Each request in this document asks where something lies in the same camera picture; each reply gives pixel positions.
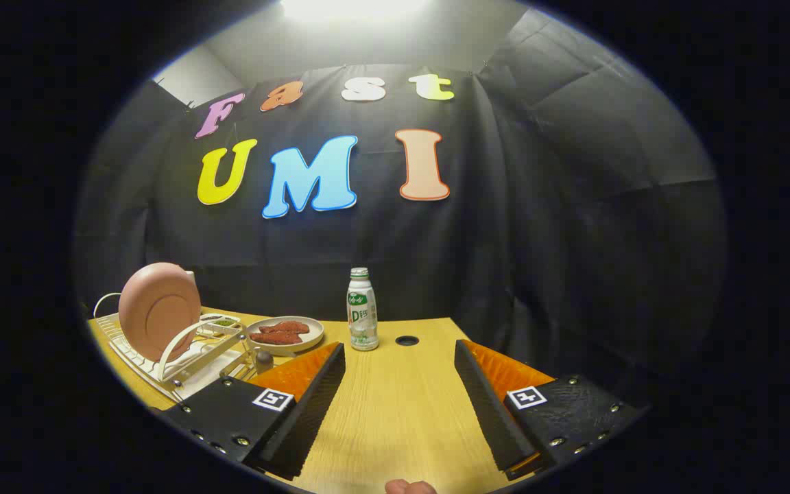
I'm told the beige round plate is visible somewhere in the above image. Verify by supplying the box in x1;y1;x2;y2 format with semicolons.
244;316;325;354

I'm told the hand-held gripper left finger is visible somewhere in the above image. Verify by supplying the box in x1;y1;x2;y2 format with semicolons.
159;342;346;481

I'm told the pink plate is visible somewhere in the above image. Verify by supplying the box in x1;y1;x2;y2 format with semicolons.
119;262;202;363

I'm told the white divided bean tray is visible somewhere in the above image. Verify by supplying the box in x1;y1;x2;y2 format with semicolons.
200;314;243;337

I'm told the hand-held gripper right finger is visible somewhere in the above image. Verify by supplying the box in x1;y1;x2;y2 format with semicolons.
454;339;649;481

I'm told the white drink bottle green label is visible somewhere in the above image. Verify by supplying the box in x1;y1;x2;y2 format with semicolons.
347;268;379;352

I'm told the metal wire cutlery basket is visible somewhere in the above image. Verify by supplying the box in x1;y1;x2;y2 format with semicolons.
220;345;260;382

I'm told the white wire dish rack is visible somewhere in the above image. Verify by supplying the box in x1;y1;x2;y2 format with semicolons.
93;292;259;402

